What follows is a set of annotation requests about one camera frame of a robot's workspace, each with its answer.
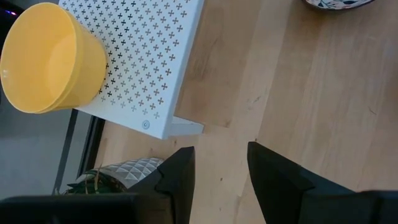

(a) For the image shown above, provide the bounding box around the black computer case with lights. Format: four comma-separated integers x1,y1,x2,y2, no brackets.
0,0,24,58

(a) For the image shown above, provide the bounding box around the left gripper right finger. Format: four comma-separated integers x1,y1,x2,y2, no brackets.
247,141,356,224

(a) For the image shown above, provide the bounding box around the yellow plastic mini bowl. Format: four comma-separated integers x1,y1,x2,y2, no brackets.
18,7,108,114
0,2,80,113

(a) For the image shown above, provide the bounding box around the black aluminium table frame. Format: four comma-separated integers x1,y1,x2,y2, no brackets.
51,108,106,195

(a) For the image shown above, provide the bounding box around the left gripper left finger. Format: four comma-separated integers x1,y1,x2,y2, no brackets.
127,146,197,224

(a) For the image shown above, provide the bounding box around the floral patterned mini bowl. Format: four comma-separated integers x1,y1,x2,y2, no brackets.
300,0,376,12

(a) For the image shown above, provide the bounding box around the green succulent plant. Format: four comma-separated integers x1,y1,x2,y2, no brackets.
66,169,126,195

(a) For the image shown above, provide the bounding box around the grey white triangle-pattern pot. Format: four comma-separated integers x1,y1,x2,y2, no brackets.
76,157,165,194

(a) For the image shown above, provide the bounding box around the white perforated metal shelf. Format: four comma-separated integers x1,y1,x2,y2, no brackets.
58,0,206,140

